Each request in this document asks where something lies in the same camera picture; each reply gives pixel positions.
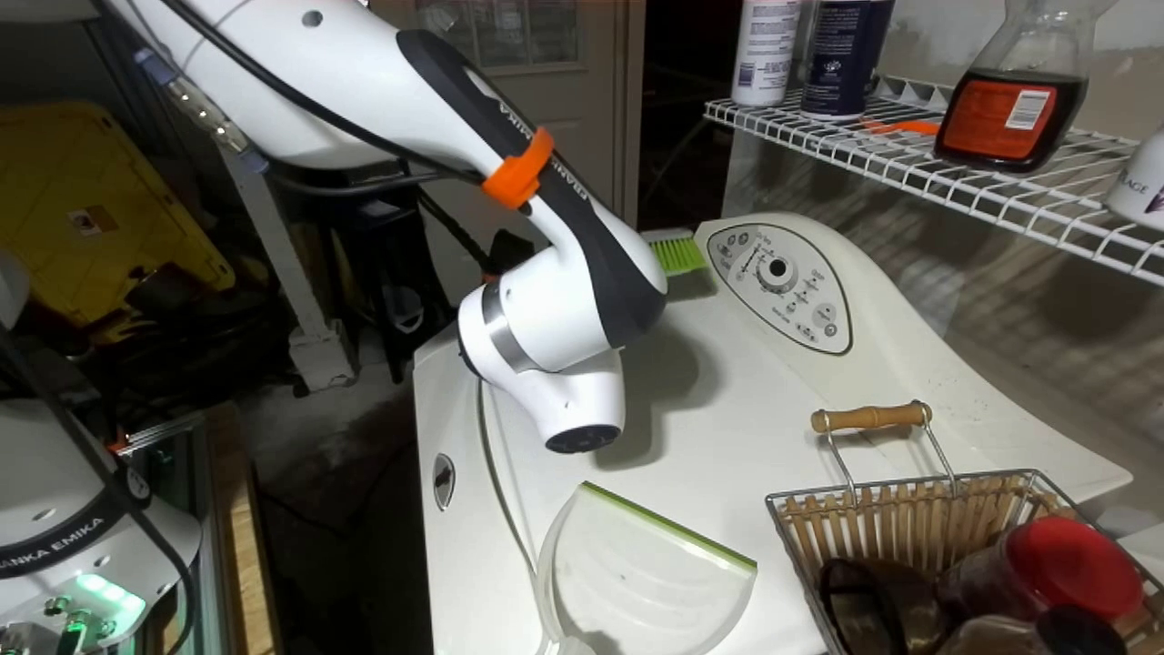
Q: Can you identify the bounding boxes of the clear dustpan with green edge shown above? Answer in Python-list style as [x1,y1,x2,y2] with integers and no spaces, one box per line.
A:
[530,481,760,655]

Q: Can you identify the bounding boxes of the white door with window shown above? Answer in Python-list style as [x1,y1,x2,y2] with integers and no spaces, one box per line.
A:
[369,0,646,233]

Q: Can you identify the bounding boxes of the grey metal stand leg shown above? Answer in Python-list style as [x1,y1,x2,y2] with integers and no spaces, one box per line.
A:
[215,133,355,395]

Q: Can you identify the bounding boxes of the white plastic bottle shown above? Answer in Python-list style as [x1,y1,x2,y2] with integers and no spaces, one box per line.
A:
[726,0,808,111]

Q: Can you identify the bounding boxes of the dark blue bottle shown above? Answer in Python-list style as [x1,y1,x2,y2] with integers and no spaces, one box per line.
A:
[802,0,900,122]

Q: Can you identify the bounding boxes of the orange flat item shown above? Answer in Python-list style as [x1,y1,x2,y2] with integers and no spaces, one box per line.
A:
[867,115,946,145]

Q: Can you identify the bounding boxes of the black sunglasses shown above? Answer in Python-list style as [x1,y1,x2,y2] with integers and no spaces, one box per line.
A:
[814,559,933,655]

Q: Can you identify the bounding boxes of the wooden board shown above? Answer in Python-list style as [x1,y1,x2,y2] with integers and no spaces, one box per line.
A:
[227,488,285,655]

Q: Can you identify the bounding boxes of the glass jug with orange label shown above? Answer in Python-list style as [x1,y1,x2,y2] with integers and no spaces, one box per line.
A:
[933,0,1112,176]

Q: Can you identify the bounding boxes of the yellow plastic object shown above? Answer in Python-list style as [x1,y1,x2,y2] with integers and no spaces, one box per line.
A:
[0,98,241,333]

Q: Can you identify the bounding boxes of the jar with red lid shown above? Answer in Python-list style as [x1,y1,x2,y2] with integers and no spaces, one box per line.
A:
[940,515,1147,629]

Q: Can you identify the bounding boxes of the white round container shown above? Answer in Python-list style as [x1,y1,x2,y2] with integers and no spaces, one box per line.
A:
[1104,128,1164,233]

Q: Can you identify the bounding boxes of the wire basket with wooden handle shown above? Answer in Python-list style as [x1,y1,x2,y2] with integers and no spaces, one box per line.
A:
[764,396,1164,655]

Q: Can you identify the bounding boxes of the white wire shelf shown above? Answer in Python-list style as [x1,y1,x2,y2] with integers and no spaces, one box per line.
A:
[702,77,1164,292]

